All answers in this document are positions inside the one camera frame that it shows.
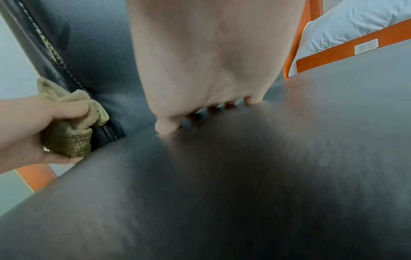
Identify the person's right hand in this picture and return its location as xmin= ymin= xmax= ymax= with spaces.
xmin=125 ymin=0 xmax=306 ymax=135

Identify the person's left hand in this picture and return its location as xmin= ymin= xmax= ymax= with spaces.
xmin=0 ymin=96 xmax=91 ymax=174

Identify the green cleaning cloth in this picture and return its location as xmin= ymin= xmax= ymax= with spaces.
xmin=35 ymin=76 xmax=110 ymax=158

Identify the black leather chair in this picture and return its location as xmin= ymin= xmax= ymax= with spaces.
xmin=0 ymin=0 xmax=411 ymax=260

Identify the frosted glass panel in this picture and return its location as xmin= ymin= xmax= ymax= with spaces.
xmin=0 ymin=170 xmax=35 ymax=217

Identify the wooden luggage rack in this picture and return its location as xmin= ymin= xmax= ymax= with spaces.
xmin=282 ymin=0 xmax=411 ymax=78

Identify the white pillow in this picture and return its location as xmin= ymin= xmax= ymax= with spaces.
xmin=289 ymin=0 xmax=411 ymax=77

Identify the red wooden door frame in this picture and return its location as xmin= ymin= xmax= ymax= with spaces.
xmin=15 ymin=163 xmax=59 ymax=193

